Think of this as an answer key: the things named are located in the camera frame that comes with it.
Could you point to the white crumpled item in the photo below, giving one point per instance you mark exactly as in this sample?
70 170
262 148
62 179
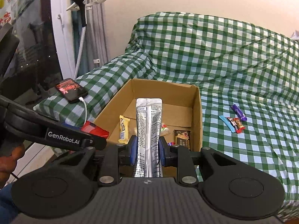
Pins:
295 35

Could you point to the black smartphone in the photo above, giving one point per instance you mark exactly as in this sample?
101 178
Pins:
70 88

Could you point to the brown chocolate bar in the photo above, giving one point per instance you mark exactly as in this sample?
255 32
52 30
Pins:
182 140

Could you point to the phone holder stand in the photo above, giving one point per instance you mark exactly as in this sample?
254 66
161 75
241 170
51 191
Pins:
98 39

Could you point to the person's left hand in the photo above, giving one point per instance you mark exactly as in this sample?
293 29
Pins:
7 165

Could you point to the blue snack strip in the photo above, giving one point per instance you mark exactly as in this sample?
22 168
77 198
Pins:
226 122

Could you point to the silver foil pouch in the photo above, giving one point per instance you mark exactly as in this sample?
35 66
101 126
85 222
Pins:
147 126

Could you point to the brown cardboard box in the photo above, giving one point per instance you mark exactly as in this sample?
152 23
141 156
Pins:
149 91

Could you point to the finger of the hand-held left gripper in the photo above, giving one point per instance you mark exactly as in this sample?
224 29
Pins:
99 143

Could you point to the person's blue trousers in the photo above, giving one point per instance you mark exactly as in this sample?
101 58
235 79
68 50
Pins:
5 203

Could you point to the red brown snack packet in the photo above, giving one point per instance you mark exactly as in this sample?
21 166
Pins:
240 126

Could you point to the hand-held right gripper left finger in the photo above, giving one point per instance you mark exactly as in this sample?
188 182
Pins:
133 149

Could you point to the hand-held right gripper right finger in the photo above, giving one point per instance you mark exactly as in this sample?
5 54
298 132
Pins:
163 152

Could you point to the purple snack packet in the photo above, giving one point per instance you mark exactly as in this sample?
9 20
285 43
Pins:
239 112

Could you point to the yellow white snack bar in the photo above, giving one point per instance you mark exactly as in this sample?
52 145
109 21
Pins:
123 130

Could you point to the green white snack packet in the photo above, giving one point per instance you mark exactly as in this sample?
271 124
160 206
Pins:
164 129

